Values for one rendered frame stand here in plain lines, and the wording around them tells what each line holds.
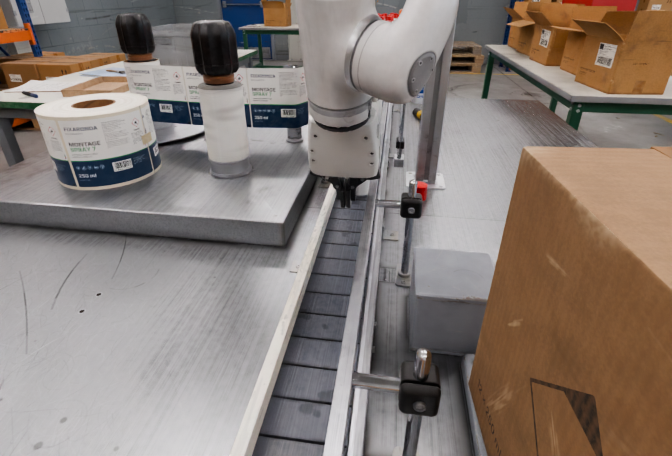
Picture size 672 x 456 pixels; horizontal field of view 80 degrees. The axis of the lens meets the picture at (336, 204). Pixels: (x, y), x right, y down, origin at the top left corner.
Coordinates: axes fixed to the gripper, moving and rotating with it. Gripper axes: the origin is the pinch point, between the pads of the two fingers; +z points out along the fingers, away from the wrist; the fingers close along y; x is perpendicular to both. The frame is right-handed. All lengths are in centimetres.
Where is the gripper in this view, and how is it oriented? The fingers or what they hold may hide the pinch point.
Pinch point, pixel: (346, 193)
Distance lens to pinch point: 63.7
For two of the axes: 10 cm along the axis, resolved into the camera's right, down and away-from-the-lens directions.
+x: -1.4, 7.4, -6.6
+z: 0.6, 6.7, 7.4
